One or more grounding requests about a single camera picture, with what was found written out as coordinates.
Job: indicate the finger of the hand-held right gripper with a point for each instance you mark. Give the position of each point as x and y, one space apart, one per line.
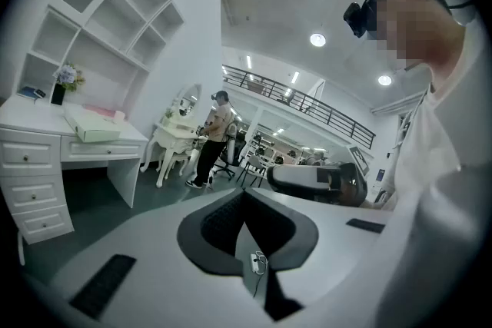
292 178

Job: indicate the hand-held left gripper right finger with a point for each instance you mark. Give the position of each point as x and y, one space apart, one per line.
326 261

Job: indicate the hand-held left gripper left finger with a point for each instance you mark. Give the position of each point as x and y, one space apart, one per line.
153 261

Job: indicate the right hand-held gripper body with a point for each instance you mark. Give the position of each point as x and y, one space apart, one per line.
359 159

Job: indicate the light green folder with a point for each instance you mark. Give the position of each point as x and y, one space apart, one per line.
92 126

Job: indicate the white shelf cabinet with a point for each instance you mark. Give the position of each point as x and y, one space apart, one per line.
82 27

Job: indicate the white desk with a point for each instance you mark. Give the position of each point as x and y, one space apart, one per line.
27 115

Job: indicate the black office chair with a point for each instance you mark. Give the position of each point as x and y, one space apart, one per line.
230 157

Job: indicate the white power strip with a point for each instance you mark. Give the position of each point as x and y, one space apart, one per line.
256 263

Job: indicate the black balcony railing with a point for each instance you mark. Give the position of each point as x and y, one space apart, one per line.
307 101

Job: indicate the round ceiling light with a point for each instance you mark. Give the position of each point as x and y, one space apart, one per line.
318 39
384 80

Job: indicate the white vanity stool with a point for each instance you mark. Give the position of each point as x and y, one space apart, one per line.
173 165

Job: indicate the white vanity table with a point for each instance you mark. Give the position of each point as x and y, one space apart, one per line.
173 134

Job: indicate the small potted plant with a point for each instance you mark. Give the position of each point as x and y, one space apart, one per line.
169 113

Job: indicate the person's head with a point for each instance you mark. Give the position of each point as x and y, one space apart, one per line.
434 42

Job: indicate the cream cylindrical cup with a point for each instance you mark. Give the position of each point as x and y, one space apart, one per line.
120 115

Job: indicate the pink notebook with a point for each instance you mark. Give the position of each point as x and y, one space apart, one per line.
102 110

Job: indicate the black vase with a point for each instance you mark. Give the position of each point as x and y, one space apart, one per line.
57 94

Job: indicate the black spiral notepad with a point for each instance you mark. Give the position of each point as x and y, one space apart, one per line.
39 93

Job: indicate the blue flower bouquet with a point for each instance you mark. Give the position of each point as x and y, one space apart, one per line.
66 73

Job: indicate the blue notebook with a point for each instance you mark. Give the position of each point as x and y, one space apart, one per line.
27 91

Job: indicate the black head-worn camera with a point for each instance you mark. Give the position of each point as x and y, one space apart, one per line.
355 17

